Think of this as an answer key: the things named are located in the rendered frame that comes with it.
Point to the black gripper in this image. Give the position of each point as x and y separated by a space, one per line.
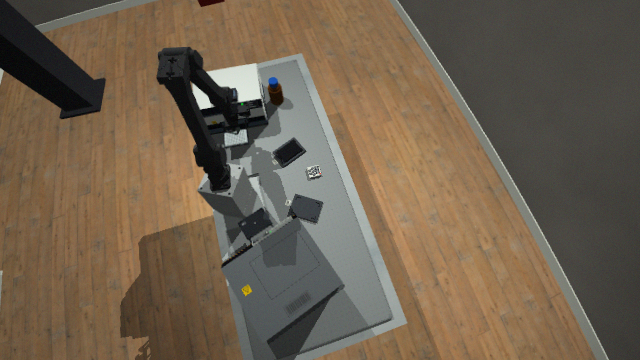
228 124

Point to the brown bottle with blue cap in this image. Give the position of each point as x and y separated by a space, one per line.
275 92

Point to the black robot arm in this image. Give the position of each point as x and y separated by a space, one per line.
177 67

